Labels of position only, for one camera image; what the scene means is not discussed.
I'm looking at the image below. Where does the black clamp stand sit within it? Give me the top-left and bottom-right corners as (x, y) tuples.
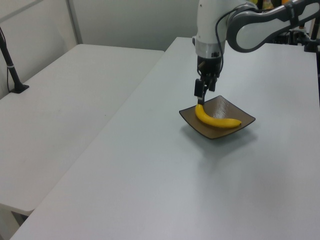
(289, 19), (320, 54)

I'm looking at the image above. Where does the black pole with base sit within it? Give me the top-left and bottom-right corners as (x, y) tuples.
(0, 25), (30, 95)

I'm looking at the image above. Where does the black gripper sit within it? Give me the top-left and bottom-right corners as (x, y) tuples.
(193, 55), (224, 105)

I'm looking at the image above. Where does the white side table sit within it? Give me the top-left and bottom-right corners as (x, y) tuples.
(0, 43), (166, 216)

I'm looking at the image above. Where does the brown square ceramic plate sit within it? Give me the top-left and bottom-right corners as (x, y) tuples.
(178, 94), (256, 141)

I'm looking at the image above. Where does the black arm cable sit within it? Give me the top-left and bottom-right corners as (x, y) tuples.
(214, 4), (260, 75)

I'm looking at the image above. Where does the yellow banana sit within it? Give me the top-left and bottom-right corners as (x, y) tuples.
(194, 103), (243, 130)

